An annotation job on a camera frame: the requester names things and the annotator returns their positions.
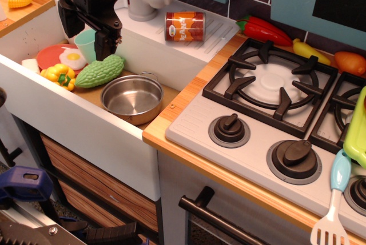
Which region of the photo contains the black burner grate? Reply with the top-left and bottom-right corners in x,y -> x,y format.
202,39 -> 337,138
309,72 -> 365,154

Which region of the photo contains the middle black stove knob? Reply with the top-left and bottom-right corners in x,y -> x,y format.
266,140 -> 322,185

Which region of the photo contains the right black stove knob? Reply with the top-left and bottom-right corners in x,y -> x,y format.
344,175 -> 365,216

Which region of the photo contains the brown beans can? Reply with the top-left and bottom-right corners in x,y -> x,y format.
164,11 -> 206,42

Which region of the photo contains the stainless steel pot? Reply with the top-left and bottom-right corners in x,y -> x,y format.
101,72 -> 164,126

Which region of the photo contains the blue white toy spatula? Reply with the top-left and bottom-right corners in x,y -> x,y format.
310,150 -> 351,244

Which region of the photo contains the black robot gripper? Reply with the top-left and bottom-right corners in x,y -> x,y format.
58,0 -> 122,61

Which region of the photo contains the red chili pepper toy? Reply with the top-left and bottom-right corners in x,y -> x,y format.
236,15 -> 293,46

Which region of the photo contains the left black stove knob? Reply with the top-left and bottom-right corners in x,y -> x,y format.
208,113 -> 250,148

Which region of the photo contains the black right burner grate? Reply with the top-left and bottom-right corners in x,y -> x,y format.
309,72 -> 365,154

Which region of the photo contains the white sponge block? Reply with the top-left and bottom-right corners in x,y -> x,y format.
21,58 -> 40,74

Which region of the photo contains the lime green tray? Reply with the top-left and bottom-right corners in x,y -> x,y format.
343,87 -> 365,168

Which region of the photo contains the blue clamp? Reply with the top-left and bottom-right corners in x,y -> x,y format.
1,166 -> 53,202

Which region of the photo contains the green bitter melon toy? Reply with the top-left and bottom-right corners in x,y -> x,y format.
75,55 -> 125,89

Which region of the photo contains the fried egg toy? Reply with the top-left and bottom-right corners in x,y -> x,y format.
59,49 -> 87,70

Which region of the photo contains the black oven door handle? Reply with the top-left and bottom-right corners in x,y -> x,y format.
178,186 -> 268,244

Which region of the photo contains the orange carrot toy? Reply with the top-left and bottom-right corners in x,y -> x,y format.
334,51 -> 365,76

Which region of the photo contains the white toy sink basin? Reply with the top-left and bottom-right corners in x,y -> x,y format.
1,0 -> 238,201

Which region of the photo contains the black left burner grate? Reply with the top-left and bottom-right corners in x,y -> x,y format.
202,39 -> 337,138

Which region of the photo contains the mint green cup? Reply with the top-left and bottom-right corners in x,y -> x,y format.
74,29 -> 96,63

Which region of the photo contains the red orange plate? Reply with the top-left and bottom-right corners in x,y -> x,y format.
36,44 -> 82,75

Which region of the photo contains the yellow bell pepper toy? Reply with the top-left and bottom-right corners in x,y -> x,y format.
40,63 -> 75,91

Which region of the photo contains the black stove knob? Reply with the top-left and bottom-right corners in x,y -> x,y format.
208,113 -> 250,148
266,140 -> 322,185
344,175 -> 365,216

